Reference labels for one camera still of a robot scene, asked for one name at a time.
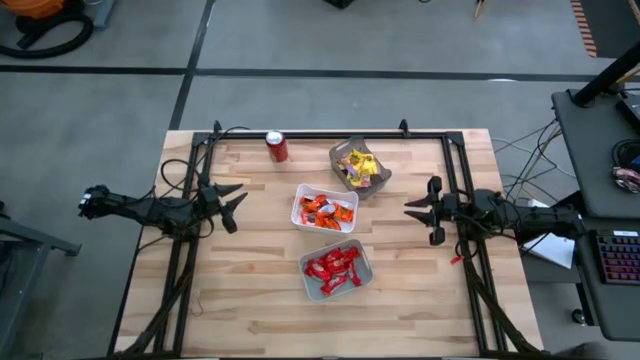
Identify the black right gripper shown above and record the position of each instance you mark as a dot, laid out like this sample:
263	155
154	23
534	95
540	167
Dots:
450	210

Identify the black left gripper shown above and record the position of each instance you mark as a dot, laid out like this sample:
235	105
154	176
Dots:
212	205

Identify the orange candy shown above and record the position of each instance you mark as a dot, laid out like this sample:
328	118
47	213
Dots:
306	204
306	218
327	222
345	214
320	201

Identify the yellow purple candy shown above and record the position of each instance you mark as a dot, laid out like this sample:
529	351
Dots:
350	172
344	162

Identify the red candy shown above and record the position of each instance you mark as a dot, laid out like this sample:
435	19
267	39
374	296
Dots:
327	259
325	273
340	261
352	252
334	286
355	275
342	272
314	271

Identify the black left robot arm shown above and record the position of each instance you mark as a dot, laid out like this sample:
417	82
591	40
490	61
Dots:
150	210

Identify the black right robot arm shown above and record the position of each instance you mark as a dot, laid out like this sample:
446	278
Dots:
525	217

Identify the candy pile on desk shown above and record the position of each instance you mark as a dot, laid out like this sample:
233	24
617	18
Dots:
626	178

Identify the red soda can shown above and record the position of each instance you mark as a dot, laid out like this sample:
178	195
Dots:
277	147

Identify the white plastic bin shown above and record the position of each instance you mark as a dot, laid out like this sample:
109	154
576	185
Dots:
350	197

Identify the smoky transparent plastic bin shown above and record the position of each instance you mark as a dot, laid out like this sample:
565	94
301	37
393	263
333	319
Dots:
340	150

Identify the light grey plastic bin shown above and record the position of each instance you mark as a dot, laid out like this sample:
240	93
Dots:
307	290

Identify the white paper sheet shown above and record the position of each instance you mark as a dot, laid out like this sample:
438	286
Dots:
555	250

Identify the dark grey desk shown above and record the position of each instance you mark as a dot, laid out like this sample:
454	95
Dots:
590	150

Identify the black caster wheel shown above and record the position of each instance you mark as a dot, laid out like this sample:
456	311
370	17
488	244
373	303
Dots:
578	316

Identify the black backlit keyboard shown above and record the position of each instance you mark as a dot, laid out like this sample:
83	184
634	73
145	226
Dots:
620	257

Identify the grey metal cart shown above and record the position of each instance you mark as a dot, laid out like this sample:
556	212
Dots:
30	241

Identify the dark grey side table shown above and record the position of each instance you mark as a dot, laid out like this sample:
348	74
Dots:
610	305

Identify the wooden stick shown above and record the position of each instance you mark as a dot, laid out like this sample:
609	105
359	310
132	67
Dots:
480	7

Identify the black floor object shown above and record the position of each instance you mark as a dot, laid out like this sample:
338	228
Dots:
340	3

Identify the black slanted pole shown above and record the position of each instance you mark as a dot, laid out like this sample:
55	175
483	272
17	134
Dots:
607	75

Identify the black desk device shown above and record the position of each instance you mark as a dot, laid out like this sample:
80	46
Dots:
631	110

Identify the dark floor mat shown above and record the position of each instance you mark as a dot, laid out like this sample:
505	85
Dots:
617	27

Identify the orange shop vacuum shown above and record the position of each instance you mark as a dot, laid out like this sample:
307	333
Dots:
35	6

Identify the grey metal bracket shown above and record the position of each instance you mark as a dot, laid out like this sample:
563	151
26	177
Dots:
102	12

